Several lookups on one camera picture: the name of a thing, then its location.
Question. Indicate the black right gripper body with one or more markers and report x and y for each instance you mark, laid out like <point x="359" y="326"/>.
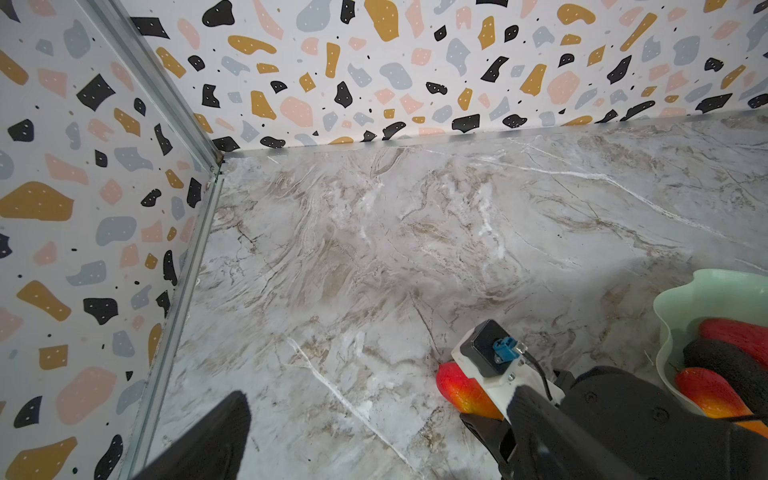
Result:
<point x="627" y="428"/>

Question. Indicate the dark green fake avocado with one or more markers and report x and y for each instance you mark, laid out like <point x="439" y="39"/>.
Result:
<point x="726" y="366"/>

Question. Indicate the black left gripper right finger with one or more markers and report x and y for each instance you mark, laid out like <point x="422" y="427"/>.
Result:
<point x="545" y="438"/>

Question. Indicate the mint green wavy fruit bowl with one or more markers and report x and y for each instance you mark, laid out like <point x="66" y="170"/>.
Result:
<point x="712" y="293"/>

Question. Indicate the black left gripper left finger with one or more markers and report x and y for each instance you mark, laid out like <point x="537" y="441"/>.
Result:
<point x="212" y="449"/>

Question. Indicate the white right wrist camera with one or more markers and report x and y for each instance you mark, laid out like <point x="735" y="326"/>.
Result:
<point x="501" y="364"/>

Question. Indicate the red fake strawberry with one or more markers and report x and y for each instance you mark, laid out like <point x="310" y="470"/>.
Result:
<point x="750" y="338"/>

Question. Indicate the red orange mango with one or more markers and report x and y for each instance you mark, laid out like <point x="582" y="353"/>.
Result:
<point x="464" y="393"/>
<point x="717" y="398"/>

